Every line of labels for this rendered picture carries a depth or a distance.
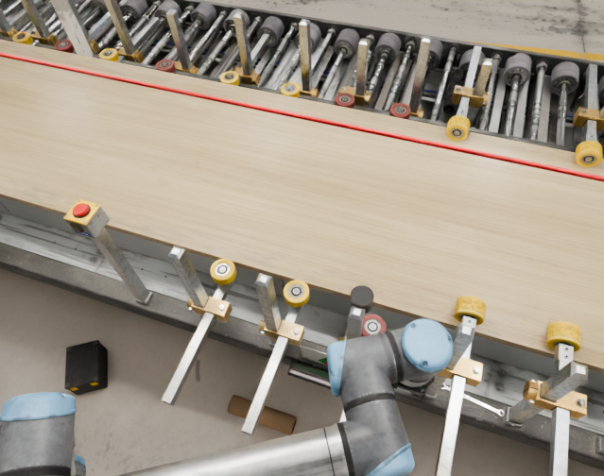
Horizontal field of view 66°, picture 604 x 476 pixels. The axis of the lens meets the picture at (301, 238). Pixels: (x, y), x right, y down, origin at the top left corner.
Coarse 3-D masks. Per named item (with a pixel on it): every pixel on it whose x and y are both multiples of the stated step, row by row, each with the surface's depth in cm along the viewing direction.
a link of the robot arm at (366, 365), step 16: (368, 336) 83; (384, 336) 82; (336, 352) 80; (352, 352) 80; (368, 352) 80; (384, 352) 80; (336, 368) 79; (352, 368) 79; (368, 368) 78; (384, 368) 79; (400, 368) 79; (336, 384) 79; (352, 384) 77; (368, 384) 77; (384, 384) 77; (352, 400) 76
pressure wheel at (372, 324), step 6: (366, 318) 136; (372, 318) 136; (378, 318) 136; (366, 324) 136; (372, 324) 135; (378, 324) 136; (384, 324) 135; (366, 330) 135; (372, 330) 135; (378, 330) 135; (384, 330) 134
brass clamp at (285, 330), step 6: (264, 318) 145; (264, 324) 144; (282, 324) 144; (288, 324) 143; (294, 324) 143; (264, 330) 143; (270, 330) 143; (282, 330) 142; (288, 330) 142; (300, 330) 142; (270, 336) 146; (276, 336) 144; (282, 336) 142; (288, 336) 141; (294, 336) 141; (300, 336) 141; (294, 342) 143; (300, 342) 143
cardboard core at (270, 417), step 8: (232, 400) 206; (240, 400) 207; (248, 400) 207; (232, 408) 205; (240, 408) 205; (248, 408) 204; (264, 408) 205; (272, 408) 206; (240, 416) 206; (264, 416) 202; (272, 416) 202; (280, 416) 202; (288, 416) 202; (296, 416) 204; (264, 424) 203; (272, 424) 201; (280, 424) 200; (288, 424) 200; (288, 432) 200
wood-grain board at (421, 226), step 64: (0, 64) 216; (64, 64) 214; (128, 64) 211; (0, 128) 191; (64, 128) 189; (128, 128) 188; (192, 128) 186; (256, 128) 184; (320, 128) 182; (384, 128) 181; (0, 192) 172; (64, 192) 170; (128, 192) 169; (192, 192) 167; (256, 192) 166; (320, 192) 165; (384, 192) 163; (448, 192) 162; (512, 192) 161; (576, 192) 159; (256, 256) 151; (320, 256) 150; (384, 256) 149; (448, 256) 148; (512, 256) 146; (576, 256) 145; (448, 320) 136; (512, 320) 135; (576, 320) 134
